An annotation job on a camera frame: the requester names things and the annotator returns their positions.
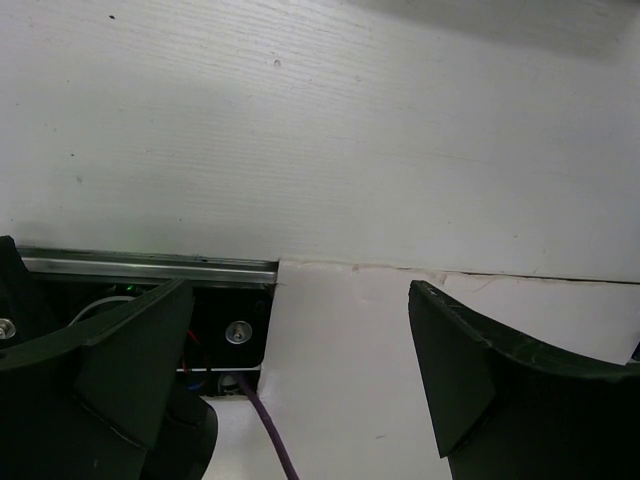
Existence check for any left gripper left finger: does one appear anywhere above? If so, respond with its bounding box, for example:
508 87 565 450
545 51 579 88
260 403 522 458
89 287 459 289
1 280 193 479

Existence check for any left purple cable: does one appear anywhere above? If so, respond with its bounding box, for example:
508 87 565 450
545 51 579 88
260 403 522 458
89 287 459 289
234 372 301 480

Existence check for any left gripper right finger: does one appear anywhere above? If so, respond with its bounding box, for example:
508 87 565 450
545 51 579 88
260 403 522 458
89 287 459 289
408 280 639 479

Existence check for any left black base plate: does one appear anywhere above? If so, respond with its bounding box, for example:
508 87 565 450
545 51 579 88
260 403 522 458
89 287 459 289
19 247 278 397

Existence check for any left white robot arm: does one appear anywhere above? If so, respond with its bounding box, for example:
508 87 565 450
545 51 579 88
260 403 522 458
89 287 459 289
1 237 639 479

